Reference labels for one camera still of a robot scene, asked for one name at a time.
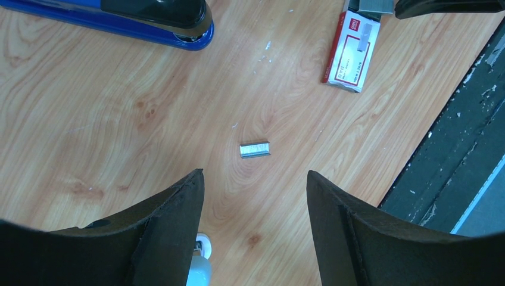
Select staple strip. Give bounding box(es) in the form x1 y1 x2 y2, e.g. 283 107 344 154
239 141 270 158

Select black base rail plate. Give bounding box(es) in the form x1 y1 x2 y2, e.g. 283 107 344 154
379 24 504 234

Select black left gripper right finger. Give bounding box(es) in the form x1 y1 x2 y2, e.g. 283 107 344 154
306 170 504 285

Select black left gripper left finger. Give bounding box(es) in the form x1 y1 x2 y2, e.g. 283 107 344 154
1 169 204 285

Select staple box with staples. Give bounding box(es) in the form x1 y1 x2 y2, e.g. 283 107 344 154
322 0 394 93

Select blue black stapler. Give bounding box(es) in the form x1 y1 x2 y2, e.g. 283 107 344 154
1 0 214 51

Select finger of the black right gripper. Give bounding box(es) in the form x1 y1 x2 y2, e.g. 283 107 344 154
394 0 504 19

